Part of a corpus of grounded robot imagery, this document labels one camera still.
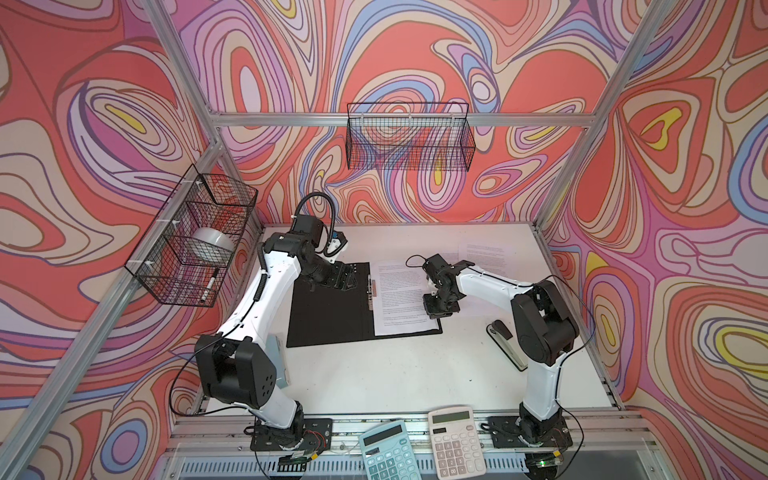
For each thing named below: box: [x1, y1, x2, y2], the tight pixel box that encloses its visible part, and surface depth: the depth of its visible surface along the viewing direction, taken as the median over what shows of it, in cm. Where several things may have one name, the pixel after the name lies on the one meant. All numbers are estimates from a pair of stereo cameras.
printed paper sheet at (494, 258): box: [459, 243, 512, 281], surface depth 113 cm
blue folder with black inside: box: [286, 262, 443, 348], surface depth 95 cm
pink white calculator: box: [428, 406, 486, 480], surface depth 72 cm
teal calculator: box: [359, 421, 423, 480], surface depth 70 cm
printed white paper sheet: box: [372, 261, 439, 337], surface depth 98 cm
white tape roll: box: [191, 227, 236, 251], surface depth 75 cm
